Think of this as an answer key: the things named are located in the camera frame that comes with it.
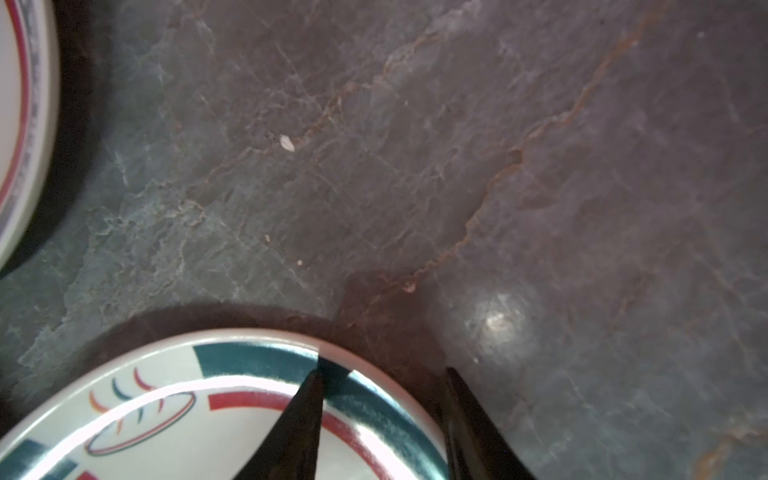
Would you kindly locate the small green rimmed plate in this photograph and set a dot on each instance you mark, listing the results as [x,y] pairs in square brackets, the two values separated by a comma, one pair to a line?
[30,94]

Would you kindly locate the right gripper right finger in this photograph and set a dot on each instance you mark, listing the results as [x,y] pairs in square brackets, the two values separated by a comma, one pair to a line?
[475,447]

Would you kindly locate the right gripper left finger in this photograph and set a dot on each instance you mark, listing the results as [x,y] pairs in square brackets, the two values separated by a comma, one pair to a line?
[290,449]

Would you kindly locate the large green red rimmed plate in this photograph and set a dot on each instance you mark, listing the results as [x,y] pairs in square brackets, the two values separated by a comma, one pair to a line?
[197,406]

